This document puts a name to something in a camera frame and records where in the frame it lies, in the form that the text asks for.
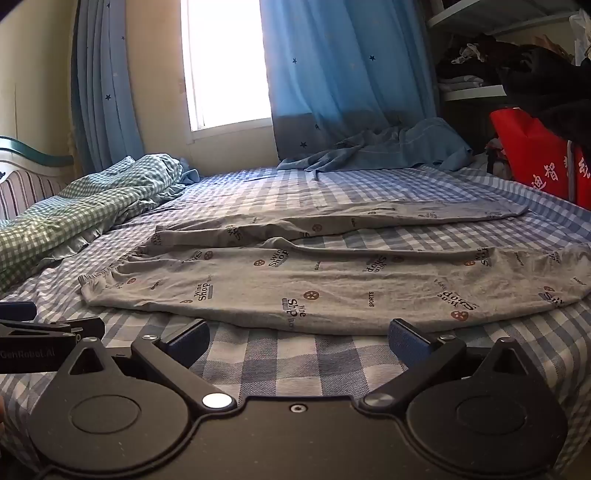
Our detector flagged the bright window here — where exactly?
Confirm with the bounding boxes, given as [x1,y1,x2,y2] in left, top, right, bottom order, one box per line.
[180,0,273,132]

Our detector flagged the wide blue star curtain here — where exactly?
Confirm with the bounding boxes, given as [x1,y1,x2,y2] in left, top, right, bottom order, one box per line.
[259,0,441,160]

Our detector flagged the white wall shelf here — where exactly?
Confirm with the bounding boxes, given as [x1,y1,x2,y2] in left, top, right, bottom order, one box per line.
[425,0,591,102]

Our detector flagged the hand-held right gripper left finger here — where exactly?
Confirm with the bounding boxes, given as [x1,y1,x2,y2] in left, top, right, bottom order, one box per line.
[58,318,237,416]

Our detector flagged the black cloth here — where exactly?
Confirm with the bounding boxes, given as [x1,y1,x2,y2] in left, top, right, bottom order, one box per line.
[496,44,591,144]

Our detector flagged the striped headboard with teal trim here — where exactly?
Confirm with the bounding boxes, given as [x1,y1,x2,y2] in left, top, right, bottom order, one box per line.
[0,136,77,220]

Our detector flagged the red bag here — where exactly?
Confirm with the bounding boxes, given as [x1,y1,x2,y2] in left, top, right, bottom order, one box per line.
[489,107,591,208]

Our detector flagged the crumpled clothes pile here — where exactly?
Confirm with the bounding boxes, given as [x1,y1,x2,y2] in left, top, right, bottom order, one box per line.
[484,136,509,180]

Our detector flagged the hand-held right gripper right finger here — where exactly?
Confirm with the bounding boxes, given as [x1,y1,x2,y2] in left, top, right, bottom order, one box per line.
[361,318,529,414]

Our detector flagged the pile of clothes on shelf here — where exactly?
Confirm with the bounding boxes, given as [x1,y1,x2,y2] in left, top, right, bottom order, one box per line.
[436,32,509,90]

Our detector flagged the grey printed pants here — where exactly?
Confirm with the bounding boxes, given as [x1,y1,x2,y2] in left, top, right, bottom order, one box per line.
[78,200,591,337]

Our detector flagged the blue denim garment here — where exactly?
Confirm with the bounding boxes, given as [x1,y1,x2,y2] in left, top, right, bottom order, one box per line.
[277,117,474,174]

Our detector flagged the green checked blanket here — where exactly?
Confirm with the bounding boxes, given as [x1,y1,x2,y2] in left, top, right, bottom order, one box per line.
[0,154,200,294]

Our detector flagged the narrow blue star curtain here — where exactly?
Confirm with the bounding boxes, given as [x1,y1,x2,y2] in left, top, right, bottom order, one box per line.
[70,0,146,178]

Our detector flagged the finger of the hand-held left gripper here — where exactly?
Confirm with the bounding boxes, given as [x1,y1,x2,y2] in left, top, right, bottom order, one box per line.
[0,301,38,321]
[0,317,105,342]

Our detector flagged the blue checked bed sheet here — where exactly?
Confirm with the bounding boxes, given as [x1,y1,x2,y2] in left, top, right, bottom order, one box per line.
[0,164,591,480]

